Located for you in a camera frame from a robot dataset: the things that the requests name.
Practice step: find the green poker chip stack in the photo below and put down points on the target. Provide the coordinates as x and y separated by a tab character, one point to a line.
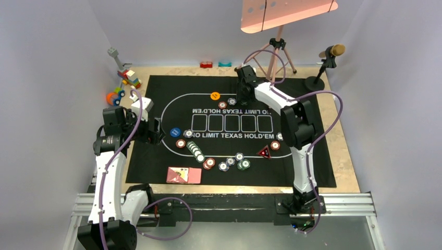
243	164

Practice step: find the gold microphone on stand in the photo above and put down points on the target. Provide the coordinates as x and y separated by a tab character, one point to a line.
328	57

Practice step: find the orange toy wheel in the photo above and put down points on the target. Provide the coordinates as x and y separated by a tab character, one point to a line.
114	98

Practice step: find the orange big blind button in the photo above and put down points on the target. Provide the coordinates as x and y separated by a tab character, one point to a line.
215	96

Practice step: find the red toy block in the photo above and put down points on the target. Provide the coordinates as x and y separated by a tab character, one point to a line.
206	64

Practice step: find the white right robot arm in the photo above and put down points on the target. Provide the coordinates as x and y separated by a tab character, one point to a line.
297	128

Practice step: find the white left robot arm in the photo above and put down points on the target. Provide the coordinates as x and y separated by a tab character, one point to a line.
114	216

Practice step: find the pink music stand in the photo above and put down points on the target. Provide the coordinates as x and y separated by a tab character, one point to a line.
258	16

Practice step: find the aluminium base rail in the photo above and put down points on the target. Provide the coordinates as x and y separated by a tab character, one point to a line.
245	217

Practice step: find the blue small blind button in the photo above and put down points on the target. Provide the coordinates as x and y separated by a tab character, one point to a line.
175	132

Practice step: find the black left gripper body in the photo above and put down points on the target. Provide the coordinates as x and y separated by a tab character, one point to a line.
145	135

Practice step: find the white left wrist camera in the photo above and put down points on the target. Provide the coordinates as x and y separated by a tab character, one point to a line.
141	107

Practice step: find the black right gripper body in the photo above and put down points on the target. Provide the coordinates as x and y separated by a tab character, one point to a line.
241	95

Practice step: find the black poker felt mat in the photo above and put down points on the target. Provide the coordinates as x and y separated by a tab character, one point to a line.
184	102

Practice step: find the colourful toy block train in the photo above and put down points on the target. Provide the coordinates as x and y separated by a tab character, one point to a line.
128	76

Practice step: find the red triangular dealer button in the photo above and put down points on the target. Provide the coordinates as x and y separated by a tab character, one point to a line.
265	152

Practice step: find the teal toy block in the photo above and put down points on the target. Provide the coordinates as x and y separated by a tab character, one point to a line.
224	63

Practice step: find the red poker chip stack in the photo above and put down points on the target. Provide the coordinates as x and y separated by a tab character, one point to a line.
209	163

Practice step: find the blue poker chip stack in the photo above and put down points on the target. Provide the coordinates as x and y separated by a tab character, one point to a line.
223	166

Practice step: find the red playing card box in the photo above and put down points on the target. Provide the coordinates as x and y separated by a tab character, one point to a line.
183	175

